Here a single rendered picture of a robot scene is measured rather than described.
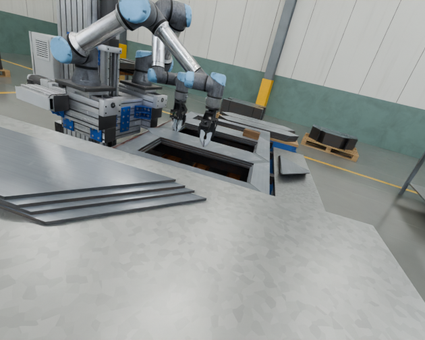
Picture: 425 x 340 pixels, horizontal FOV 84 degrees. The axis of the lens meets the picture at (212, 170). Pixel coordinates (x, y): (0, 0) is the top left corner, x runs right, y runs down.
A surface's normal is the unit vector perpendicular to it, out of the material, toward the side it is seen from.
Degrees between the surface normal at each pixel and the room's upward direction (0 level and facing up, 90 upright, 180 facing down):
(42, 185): 0
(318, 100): 90
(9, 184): 0
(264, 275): 0
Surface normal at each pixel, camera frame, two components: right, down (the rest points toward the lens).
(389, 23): -0.38, 0.32
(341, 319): 0.21, -0.88
